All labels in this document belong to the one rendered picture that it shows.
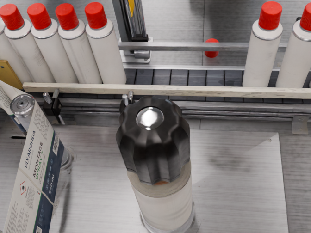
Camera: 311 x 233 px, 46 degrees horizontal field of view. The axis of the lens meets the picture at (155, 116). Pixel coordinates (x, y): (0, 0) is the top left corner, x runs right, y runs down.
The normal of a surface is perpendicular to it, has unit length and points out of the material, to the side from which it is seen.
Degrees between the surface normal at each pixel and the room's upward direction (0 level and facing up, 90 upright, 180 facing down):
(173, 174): 90
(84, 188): 0
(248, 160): 0
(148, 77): 0
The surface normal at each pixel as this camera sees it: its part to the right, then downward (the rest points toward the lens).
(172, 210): 0.30, 0.80
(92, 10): -0.08, -0.58
